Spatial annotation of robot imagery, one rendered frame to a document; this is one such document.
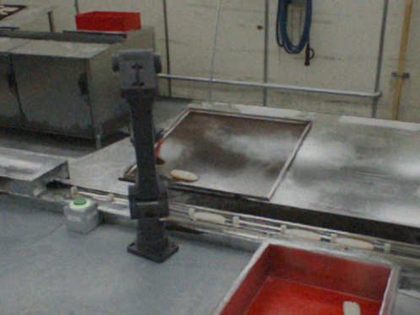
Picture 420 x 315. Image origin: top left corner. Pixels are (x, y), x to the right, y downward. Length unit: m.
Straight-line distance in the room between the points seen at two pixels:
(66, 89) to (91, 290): 3.16
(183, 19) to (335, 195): 4.20
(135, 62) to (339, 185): 0.74
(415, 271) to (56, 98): 3.59
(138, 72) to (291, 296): 0.62
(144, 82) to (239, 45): 4.22
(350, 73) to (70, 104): 2.55
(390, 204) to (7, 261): 1.06
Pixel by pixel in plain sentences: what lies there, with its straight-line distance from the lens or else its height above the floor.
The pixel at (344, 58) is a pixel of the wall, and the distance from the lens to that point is 5.06.
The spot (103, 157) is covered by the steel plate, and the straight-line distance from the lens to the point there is 2.08.
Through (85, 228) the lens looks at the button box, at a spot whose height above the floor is 0.84.
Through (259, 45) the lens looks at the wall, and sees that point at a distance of 5.25.
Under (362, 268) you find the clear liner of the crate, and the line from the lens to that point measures 1.21.
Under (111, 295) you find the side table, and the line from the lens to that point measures 1.28.
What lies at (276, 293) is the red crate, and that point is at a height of 0.82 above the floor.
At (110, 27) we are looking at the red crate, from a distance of 5.01.
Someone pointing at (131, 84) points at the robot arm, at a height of 1.30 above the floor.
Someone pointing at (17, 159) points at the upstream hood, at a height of 0.92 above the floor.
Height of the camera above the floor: 1.57
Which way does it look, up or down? 26 degrees down
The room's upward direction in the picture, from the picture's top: straight up
